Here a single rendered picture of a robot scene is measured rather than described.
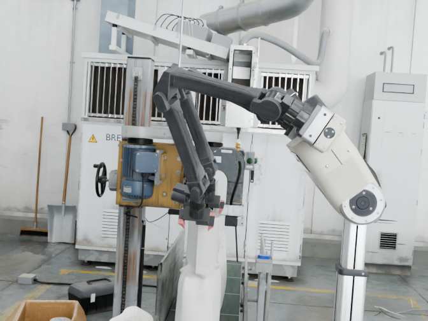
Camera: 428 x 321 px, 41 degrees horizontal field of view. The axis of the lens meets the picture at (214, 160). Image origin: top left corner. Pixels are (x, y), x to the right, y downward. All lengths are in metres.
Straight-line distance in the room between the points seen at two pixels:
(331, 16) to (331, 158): 4.09
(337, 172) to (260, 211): 3.59
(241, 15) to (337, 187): 3.49
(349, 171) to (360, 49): 5.03
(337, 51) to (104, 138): 2.47
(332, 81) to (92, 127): 2.42
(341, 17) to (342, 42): 0.25
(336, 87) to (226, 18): 1.33
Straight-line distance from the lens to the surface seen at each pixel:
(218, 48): 5.19
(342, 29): 5.95
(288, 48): 5.42
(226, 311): 3.41
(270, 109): 1.80
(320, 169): 1.96
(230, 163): 2.76
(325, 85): 5.87
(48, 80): 7.23
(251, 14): 5.29
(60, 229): 6.95
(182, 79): 1.90
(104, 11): 6.67
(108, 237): 5.74
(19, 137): 7.33
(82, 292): 4.39
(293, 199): 5.54
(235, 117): 4.99
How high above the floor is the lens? 1.42
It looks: 3 degrees down
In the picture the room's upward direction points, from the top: 4 degrees clockwise
